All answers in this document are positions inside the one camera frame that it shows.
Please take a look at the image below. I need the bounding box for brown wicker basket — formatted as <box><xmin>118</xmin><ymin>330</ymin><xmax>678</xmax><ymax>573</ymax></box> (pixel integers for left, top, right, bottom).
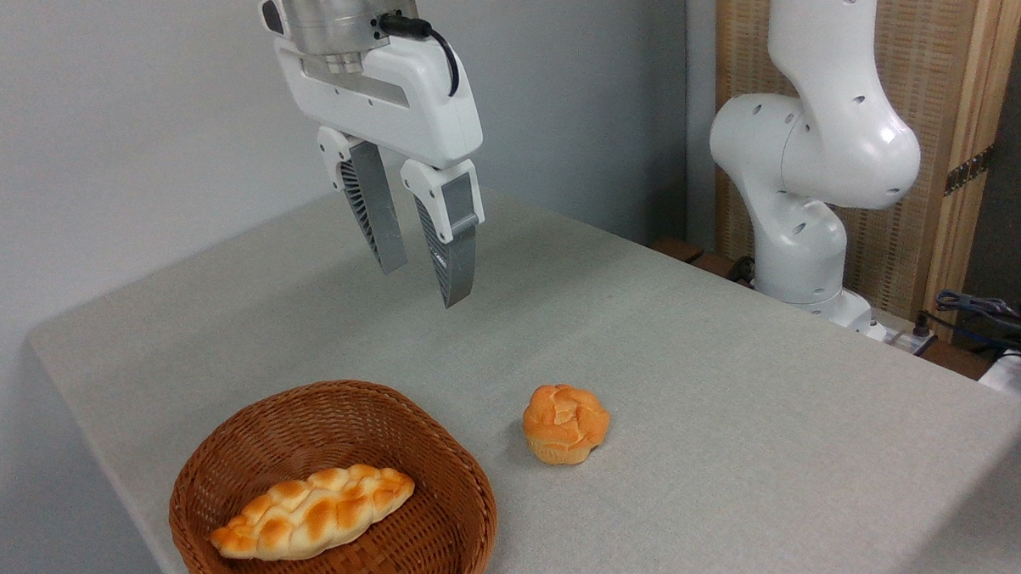
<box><xmin>163</xmin><ymin>374</ymin><xmax>501</xmax><ymax>574</ymax></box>

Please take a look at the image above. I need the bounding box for round knotted bread bun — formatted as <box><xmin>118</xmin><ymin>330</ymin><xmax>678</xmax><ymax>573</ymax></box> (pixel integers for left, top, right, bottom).
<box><xmin>520</xmin><ymin>381</ymin><xmax>614</xmax><ymax>469</ymax></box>

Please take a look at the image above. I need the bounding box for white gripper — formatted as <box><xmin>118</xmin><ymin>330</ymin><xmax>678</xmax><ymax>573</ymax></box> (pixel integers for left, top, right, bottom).
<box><xmin>272</xmin><ymin>29</ymin><xmax>490</xmax><ymax>315</ymax></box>

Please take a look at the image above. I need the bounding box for blue grey cable bundle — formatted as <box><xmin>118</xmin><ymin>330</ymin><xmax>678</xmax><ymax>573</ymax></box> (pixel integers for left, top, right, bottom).
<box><xmin>918</xmin><ymin>284</ymin><xmax>1021</xmax><ymax>360</ymax></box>

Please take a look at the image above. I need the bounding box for long braided bread loaf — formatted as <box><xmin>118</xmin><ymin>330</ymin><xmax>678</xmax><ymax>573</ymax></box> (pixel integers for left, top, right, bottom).
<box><xmin>206</xmin><ymin>462</ymin><xmax>419</xmax><ymax>565</ymax></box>

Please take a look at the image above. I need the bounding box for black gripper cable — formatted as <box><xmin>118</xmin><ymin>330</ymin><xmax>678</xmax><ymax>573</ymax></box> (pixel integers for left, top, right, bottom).
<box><xmin>379</xmin><ymin>11</ymin><xmax>463</xmax><ymax>100</ymax></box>

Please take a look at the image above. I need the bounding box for dark metal screen hinge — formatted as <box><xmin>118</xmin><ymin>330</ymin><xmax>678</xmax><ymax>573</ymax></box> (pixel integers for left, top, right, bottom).
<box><xmin>942</xmin><ymin>144</ymin><xmax>998</xmax><ymax>197</ymax></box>

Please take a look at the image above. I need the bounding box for grey tablecloth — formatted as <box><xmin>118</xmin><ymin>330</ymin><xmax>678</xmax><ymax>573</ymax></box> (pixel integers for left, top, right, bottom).
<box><xmin>21</xmin><ymin>160</ymin><xmax>1021</xmax><ymax>574</ymax></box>

